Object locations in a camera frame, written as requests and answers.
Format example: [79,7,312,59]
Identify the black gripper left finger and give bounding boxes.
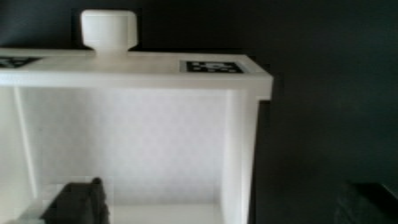
[17,177,114,224]

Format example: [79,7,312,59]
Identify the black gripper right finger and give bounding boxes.
[335,182,398,224]

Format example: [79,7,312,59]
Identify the white drawer box front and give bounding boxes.
[0,9,274,224]

